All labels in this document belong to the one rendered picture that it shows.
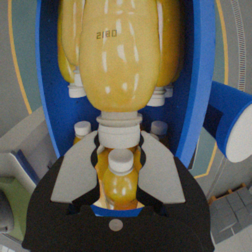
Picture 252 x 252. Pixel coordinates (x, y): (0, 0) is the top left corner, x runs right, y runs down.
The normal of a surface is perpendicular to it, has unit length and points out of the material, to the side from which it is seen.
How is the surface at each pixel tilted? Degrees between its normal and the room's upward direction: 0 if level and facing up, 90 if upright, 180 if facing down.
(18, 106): 0
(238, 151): 0
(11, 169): 0
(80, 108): 52
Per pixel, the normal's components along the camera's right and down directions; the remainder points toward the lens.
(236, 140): 0.00, 0.47
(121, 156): 0.00, -0.88
